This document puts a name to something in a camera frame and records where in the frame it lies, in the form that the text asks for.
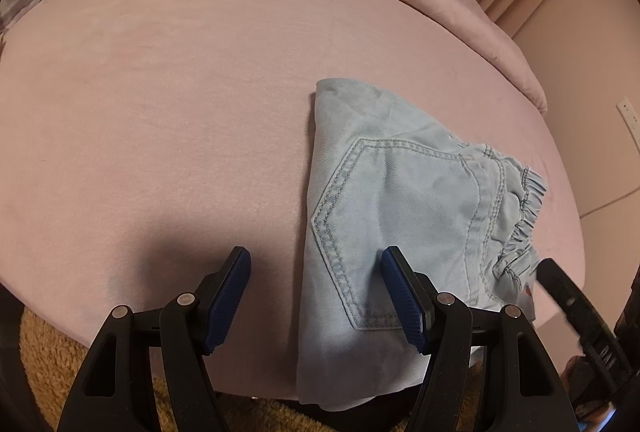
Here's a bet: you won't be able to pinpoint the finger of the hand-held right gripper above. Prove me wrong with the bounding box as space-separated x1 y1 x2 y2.
536 258 633 408

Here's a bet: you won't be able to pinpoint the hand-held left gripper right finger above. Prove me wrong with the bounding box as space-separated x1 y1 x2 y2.
381 246 583 432

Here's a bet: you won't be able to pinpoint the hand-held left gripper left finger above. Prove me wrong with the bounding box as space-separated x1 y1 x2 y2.
56 246 252 432

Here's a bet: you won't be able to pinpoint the light blue denim pants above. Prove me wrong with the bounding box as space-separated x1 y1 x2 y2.
296 78 550 413

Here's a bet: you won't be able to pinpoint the pink bed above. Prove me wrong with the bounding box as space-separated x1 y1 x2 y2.
0 0 586 403

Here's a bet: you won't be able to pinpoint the white wall socket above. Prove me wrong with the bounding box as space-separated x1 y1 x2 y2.
617 96 640 133

